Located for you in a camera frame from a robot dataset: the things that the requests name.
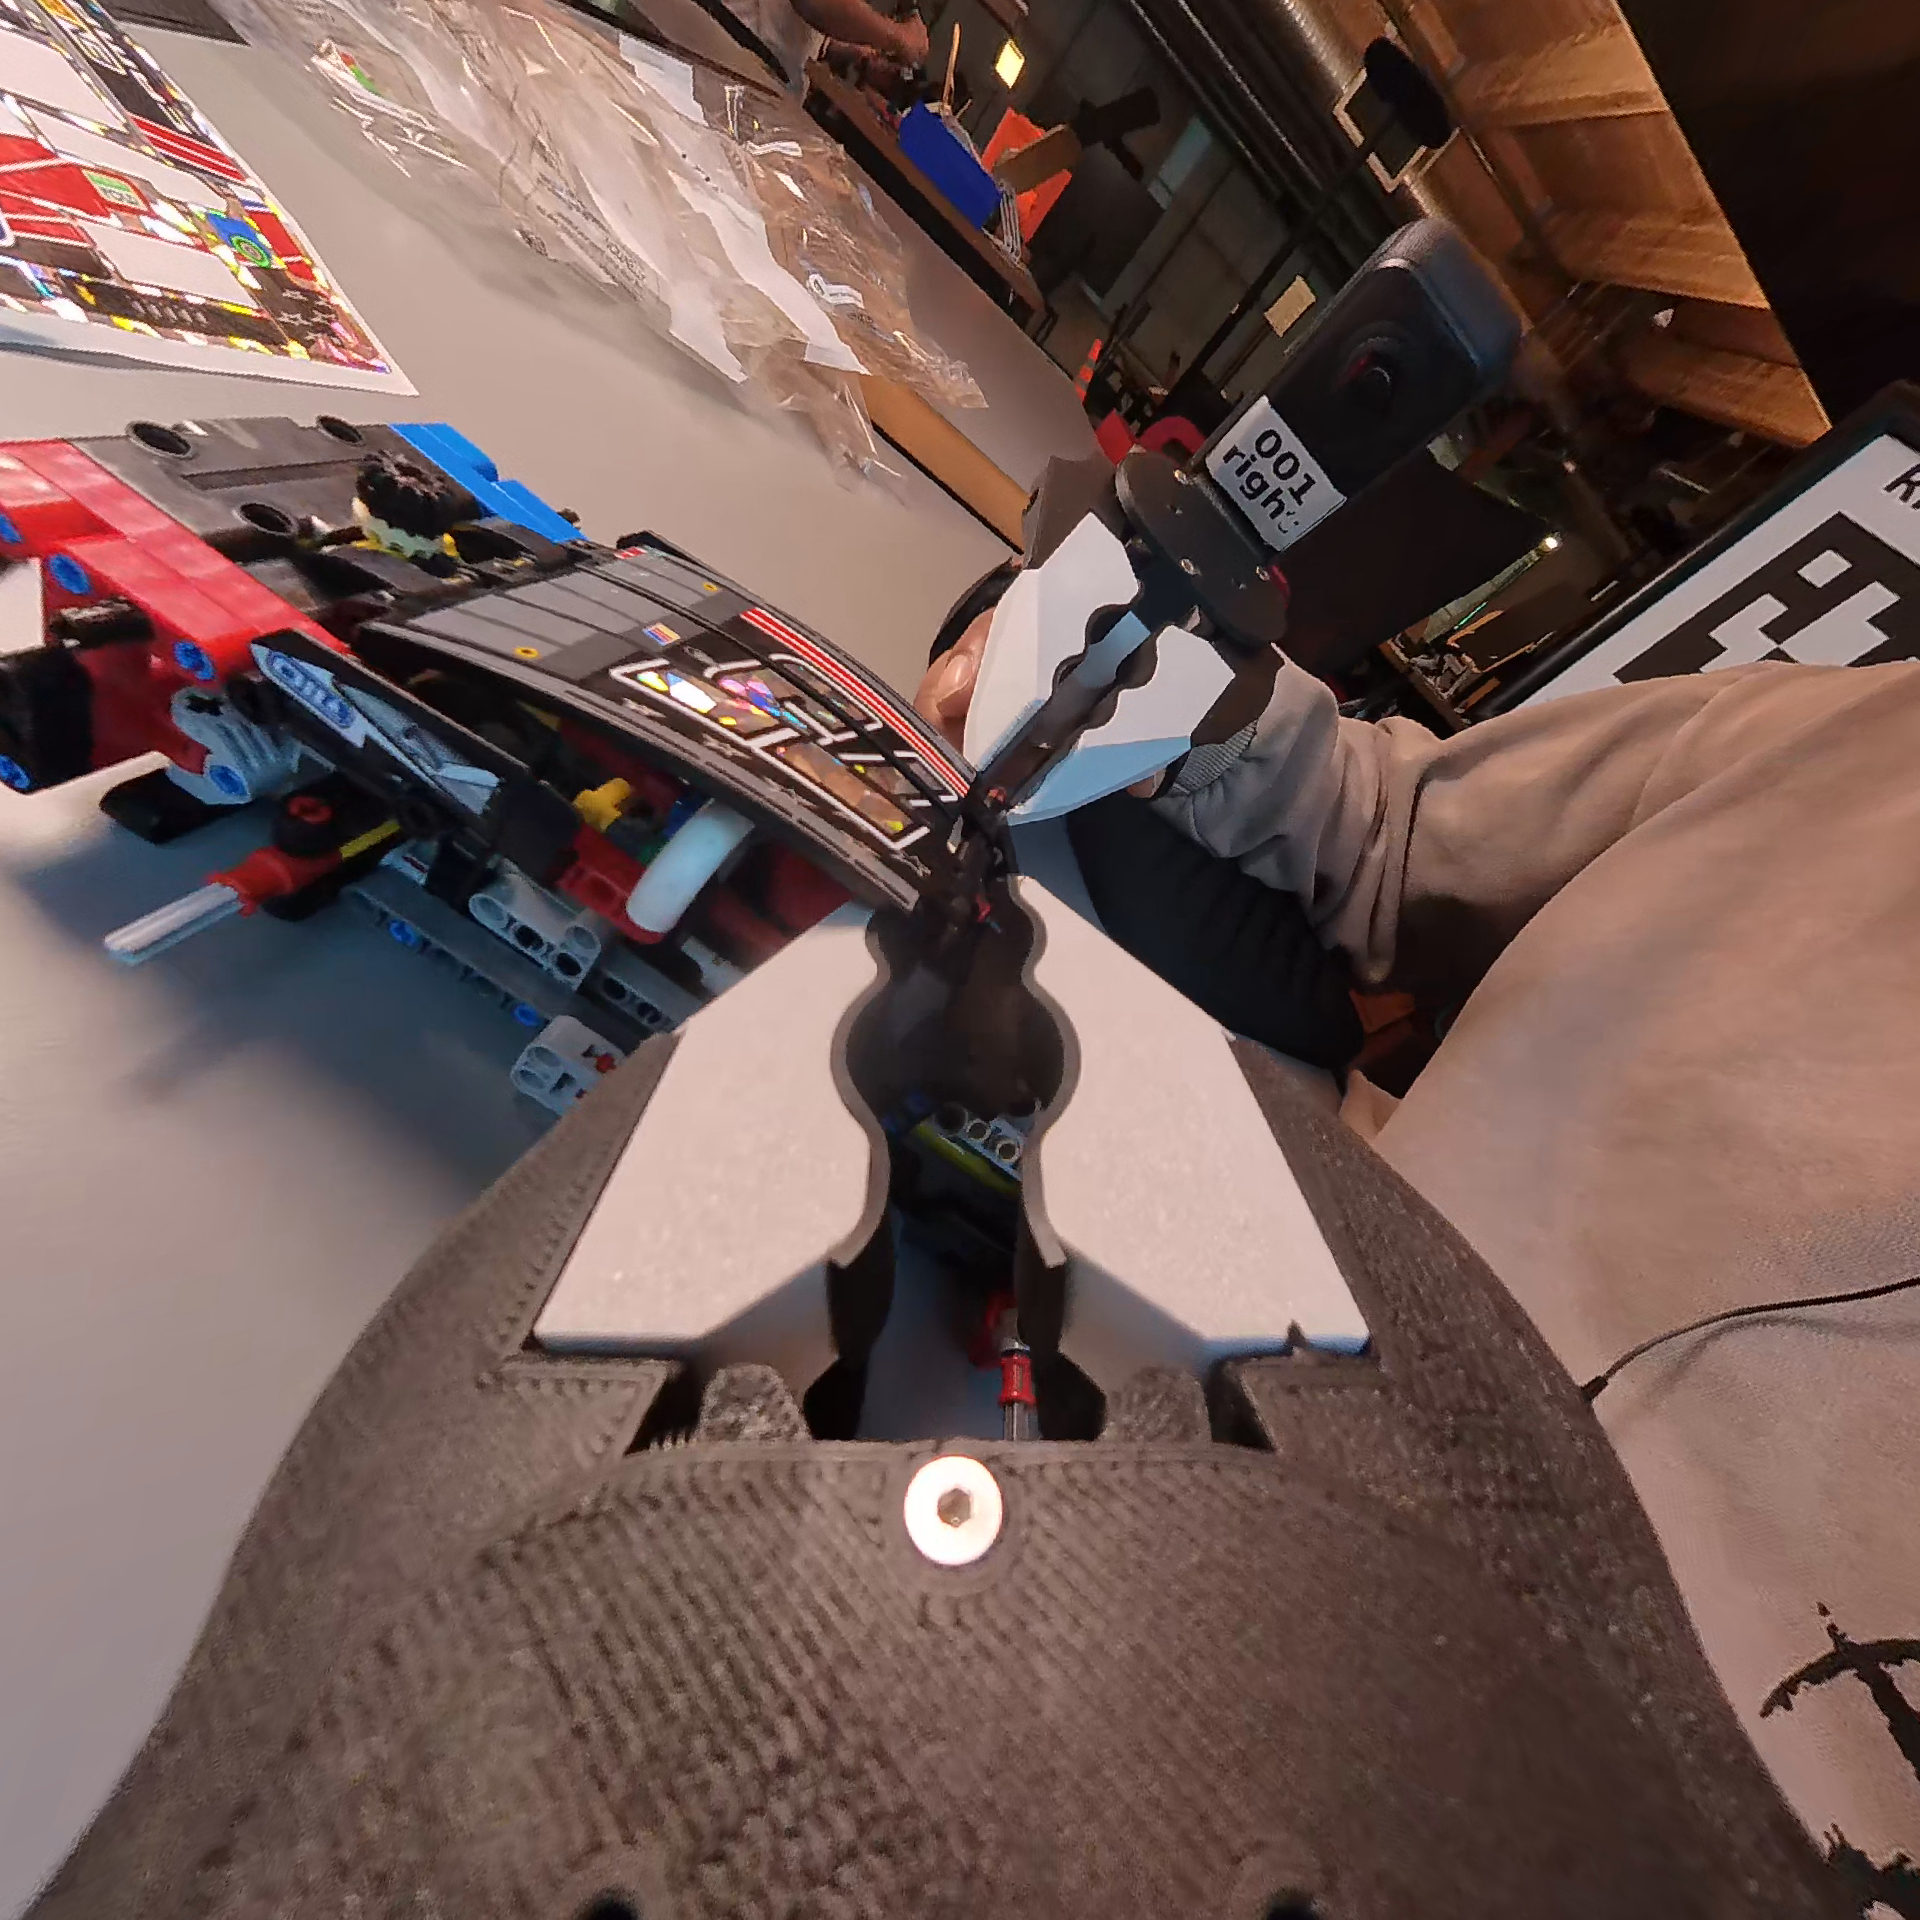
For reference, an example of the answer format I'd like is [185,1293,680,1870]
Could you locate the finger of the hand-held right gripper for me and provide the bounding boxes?
[1020,629,1254,824]
[961,513,1145,779]

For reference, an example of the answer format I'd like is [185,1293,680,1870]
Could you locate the blue crate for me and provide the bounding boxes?
[898,105,1003,226]

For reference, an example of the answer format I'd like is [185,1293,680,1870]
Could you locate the white black printed board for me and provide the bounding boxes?
[1502,380,1920,713]

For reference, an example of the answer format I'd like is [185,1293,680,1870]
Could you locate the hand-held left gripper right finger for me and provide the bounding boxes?
[1009,874,1372,1367]

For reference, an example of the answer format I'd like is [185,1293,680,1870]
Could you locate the metal ventilation duct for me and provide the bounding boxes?
[1261,0,1451,188]

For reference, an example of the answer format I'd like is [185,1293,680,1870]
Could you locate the crumpled clear plastic bags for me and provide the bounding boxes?
[225,0,991,481]

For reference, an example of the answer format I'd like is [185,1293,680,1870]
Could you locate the person's right hand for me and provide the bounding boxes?
[913,602,1003,739]

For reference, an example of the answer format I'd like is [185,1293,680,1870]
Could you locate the holographic sticker sheet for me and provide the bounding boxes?
[0,0,419,393]

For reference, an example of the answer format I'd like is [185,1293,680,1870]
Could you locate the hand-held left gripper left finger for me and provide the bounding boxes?
[528,904,898,1367]

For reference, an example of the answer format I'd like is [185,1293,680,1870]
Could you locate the lego car model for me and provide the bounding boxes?
[0,418,1084,1439]

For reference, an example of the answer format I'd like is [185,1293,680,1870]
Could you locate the thin black cable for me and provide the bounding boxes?
[1584,1280,1920,1405]

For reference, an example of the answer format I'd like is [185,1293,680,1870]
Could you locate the person's right forearm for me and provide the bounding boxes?
[1153,650,1920,1050]

